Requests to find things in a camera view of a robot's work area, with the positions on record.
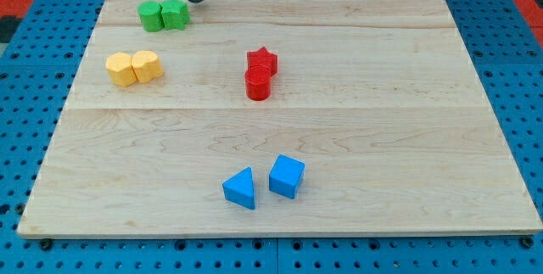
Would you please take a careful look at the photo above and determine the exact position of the red star block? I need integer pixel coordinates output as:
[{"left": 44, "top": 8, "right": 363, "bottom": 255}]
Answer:
[{"left": 246, "top": 47, "right": 278, "bottom": 76}]

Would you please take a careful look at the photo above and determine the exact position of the green star block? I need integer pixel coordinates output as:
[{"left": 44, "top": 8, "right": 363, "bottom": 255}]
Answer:
[{"left": 160, "top": 0, "right": 190, "bottom": 30}]

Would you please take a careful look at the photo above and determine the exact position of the yellow hexagon block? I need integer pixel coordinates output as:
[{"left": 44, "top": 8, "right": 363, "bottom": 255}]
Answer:
[{"left": 105, "top": 52, "right": 137, "bottom": 87}]

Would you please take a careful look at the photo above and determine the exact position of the red cylinder block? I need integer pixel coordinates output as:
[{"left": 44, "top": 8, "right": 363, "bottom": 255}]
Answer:
[{"left": 244, "top": 65, "right": 272, "bottom": 101}]

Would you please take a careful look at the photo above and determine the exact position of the light wooden board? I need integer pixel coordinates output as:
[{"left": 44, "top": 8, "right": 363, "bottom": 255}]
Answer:
[{"left": 17, "top": 0, "right": 542, "bottom": 239}]

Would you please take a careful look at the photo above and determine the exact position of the blue cube block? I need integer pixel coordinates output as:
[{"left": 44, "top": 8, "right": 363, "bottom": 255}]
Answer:
[{"left": 268, "top": 154, "right": 305, "bottom": 199}]

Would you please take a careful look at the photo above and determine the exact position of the blue triangle block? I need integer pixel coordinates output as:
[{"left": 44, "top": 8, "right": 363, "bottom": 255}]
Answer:
[{"left": 222, "top": 167, "right": 255, "bottom": 210}]

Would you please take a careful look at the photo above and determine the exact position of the green cylinder block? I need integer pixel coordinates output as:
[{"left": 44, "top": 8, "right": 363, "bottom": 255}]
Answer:
[{"left": 137, "top": 1, "right": 165, "bottom": 32}]

